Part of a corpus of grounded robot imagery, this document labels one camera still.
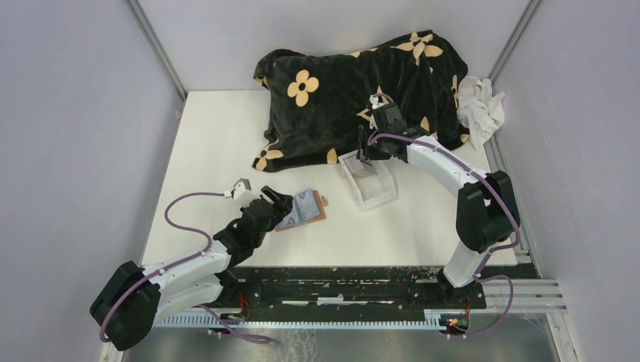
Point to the light blue slotted rail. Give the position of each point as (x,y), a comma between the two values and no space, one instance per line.
(202,319)

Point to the white crumpled cloth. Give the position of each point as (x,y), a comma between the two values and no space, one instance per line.
(480,110)

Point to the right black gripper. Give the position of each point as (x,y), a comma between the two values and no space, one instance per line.
(363,153)

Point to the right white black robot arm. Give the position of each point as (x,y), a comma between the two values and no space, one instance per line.
(487,213)

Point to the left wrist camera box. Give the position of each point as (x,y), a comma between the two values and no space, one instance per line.
(241,192)

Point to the black floral plush blanket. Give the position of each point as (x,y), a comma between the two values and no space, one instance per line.
(318,103)

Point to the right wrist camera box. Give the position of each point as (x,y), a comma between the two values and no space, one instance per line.
(381,104)

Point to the white plastic card tray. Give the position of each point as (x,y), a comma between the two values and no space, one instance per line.
(372,191)

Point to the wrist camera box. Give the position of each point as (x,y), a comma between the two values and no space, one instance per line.
(241,192)
(381,104)

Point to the silver VIP credit card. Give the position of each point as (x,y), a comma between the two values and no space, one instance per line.
(307,204)

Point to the stack of credit cards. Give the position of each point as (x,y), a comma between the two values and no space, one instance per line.
(362,170)

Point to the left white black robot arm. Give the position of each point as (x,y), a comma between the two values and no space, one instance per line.
(137,297)

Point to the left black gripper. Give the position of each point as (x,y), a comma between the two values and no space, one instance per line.
(282,203)

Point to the tan leather card holder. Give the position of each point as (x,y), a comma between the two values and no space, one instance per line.
(321,203)

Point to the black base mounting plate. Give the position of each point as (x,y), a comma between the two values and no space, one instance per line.
(342,294)

